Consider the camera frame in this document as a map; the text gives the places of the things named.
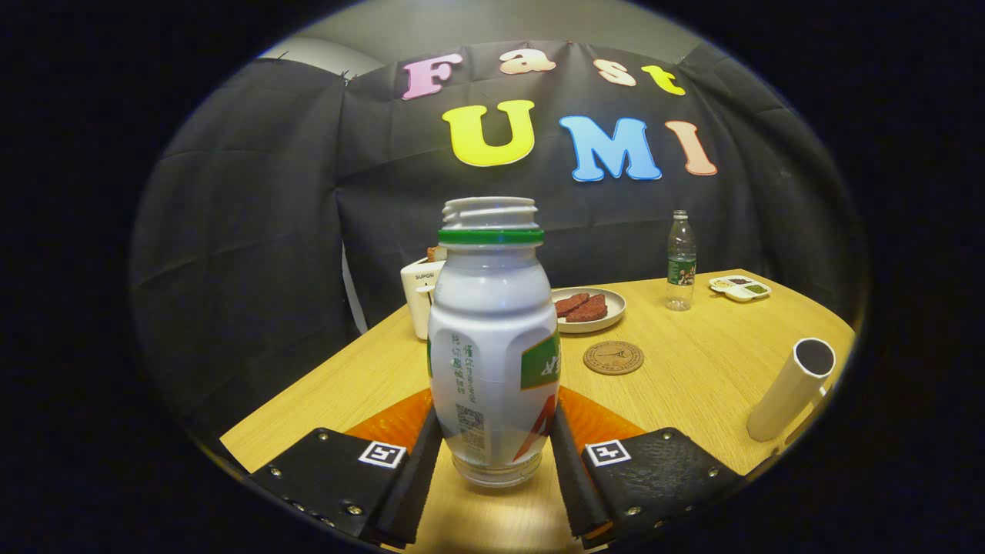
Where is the round wooden coaster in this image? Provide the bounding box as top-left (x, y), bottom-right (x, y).
top-left (583, 340), bottom-right (645, 376)

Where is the clear plastic water bottle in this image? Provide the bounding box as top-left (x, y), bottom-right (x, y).
top-left (666, 210), bottom-right (698, 312)

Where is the wooden table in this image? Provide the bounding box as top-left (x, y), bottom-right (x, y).
top-left (219, 268), bottom-right (857, 554)

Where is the white round plate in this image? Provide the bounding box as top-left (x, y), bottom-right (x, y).
top-left (550, 287), bottom-right (627, 334)

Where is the white juice bottle green ring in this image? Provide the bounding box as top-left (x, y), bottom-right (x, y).
top-left (427, 196), bottom-right (562, 489)

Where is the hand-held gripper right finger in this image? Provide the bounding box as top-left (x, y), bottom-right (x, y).
top-left (548, 385), bottom-right (747, 550)

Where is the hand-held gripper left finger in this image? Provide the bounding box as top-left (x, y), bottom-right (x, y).
top-left (246, 387), bottom-right (445, 550)

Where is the white divided condiment dish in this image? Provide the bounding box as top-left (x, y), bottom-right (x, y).
top-left (709, 274), bottom-right (772, 302)

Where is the white cup wooden knob handle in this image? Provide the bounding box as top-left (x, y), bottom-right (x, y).
top-left (746, 337), bottom-right (837, 446)

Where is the white toaster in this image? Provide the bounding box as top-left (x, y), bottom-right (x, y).
top-left (400, 248), bottom-right (447, 341)

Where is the black backdrop cloth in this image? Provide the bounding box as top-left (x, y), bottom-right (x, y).
top-left (127, 38), bottom-right (870, 439)

